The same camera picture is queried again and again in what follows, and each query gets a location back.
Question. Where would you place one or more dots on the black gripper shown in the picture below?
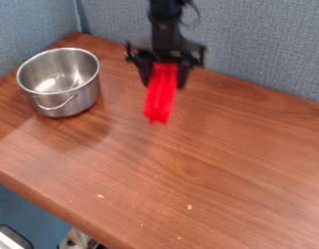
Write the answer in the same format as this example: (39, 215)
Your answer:
(166, 47)

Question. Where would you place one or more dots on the red plastic block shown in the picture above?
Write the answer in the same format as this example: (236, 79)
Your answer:
(161, 93)

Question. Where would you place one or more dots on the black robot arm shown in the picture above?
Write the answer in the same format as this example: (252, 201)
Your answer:
(170, 9)

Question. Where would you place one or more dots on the metal pot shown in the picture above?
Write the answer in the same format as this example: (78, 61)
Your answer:
(60, 81)

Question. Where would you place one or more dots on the grey device below table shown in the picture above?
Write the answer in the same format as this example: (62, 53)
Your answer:
(12, 240)

